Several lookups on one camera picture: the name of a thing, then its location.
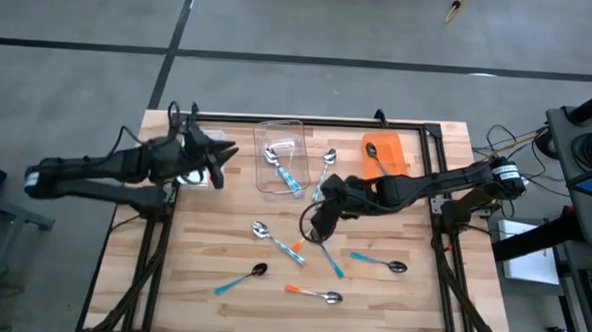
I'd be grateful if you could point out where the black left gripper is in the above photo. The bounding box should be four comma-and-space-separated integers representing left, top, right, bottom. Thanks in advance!
174, 123, 241, 190

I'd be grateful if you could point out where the black spoon teal handle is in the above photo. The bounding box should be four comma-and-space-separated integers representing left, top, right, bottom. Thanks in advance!
213, 260, 270, 299
315, 240, 348, 280
364, 141, 392, 177
348, 250, 409, 275

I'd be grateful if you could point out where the white plastic bin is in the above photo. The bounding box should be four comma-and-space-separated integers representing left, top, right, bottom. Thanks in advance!
177, 126, 229, 191

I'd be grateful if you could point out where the clear plastic bin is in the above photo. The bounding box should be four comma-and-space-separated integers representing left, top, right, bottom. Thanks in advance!
250, 116, 315, 198

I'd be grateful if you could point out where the orange plastic bin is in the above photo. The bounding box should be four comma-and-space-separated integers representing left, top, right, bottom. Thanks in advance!
358, 131, 412, 183

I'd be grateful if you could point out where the black support bar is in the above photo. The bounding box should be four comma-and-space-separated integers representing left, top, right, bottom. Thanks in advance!
490, 202, 592, 267

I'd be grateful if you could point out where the white flat box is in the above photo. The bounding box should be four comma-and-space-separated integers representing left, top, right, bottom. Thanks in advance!
493, 218, 565, 288

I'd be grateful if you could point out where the grey metal stand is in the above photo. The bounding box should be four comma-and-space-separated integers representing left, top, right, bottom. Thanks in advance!
0, 187, 58, 332

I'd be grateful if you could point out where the grey metal cart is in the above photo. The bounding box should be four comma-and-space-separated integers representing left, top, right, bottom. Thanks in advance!
539, 103, 592, 246

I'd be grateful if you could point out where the grey side table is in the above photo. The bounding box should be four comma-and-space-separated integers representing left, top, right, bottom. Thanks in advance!
554, 237, 592, 332

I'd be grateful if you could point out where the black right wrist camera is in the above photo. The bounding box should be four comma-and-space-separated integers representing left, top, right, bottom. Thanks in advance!
310, 211, 339, 245

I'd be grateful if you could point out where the black metal table frame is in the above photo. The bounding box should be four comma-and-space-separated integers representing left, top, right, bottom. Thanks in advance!
121, 98, 485, 332

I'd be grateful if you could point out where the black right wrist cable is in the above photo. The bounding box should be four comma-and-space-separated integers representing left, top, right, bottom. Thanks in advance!
298, 200, 326, 245

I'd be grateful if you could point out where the silver metal bracket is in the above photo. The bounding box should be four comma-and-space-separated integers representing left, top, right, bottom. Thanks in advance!
428, 194, 446, 216

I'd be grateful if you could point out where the black sleeved cable bundle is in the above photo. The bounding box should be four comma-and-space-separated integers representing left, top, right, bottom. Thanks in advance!
84, 211, 171, 332
426, 231, 513, 332

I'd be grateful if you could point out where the yellow floor cable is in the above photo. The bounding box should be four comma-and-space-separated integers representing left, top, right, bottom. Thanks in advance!
475, 131, 545, 166

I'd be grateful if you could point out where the yellow looped cable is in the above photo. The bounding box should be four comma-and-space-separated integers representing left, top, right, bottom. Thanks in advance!
442, 0, 473, 26

